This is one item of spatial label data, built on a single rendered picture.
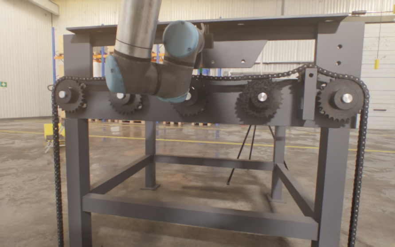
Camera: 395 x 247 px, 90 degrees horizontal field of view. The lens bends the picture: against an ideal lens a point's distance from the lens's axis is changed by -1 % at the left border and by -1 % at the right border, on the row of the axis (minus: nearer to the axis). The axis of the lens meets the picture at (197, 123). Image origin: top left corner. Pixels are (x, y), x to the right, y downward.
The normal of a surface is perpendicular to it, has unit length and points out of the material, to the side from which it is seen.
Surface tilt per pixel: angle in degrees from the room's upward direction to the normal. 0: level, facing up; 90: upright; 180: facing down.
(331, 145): 90
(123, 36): 104
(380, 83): 90
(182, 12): 90
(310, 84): 90
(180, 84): 110
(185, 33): 100
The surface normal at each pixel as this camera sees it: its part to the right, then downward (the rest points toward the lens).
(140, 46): 0.55, 0.51
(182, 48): -0.15, 0.26
